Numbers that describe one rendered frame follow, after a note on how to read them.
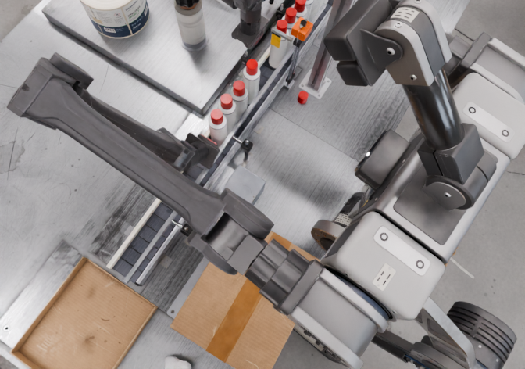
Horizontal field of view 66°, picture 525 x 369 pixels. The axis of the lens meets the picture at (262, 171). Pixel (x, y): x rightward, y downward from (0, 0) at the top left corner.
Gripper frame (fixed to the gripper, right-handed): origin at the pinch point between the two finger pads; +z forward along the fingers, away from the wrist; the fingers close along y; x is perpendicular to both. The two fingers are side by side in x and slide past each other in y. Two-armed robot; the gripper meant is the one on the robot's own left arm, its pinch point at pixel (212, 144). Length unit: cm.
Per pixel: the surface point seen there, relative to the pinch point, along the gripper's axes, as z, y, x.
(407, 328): 72, -110, 59
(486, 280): 99, -135, 26
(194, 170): -1.1, 0.9, 10.2
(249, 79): 4.3, -0.4, -21.8
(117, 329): -29, -7, 52
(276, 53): 20.0, -0.6, -29.9
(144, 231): -15.9, 2.3, 28.3
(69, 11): 14, 70, -8
